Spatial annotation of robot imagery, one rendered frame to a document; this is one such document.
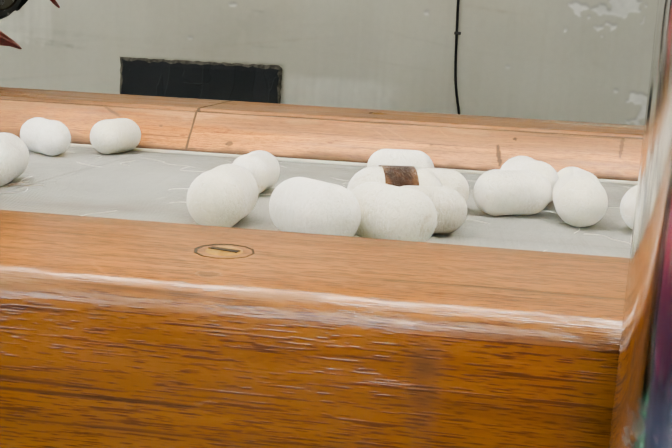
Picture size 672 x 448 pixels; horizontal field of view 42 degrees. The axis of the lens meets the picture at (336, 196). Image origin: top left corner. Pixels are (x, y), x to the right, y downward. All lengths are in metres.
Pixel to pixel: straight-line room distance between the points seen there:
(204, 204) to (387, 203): 0.06
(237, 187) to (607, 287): 0.16
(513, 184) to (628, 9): 2.12
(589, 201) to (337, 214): 0.11
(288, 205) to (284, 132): 0.23
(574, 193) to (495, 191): 0.03
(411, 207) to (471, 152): 0.22
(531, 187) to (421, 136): 0.16
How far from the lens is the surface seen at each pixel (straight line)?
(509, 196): 0.36
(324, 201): 0.28
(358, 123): 0.52
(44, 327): 0.16
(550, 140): 0.52
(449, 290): 0.15
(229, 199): 0.30
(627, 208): 0.35
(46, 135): 0.49
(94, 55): 2.52
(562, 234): 0.34
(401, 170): 0.33
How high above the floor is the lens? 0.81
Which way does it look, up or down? 10 degrees down
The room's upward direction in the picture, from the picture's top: 3 degrees clockwise
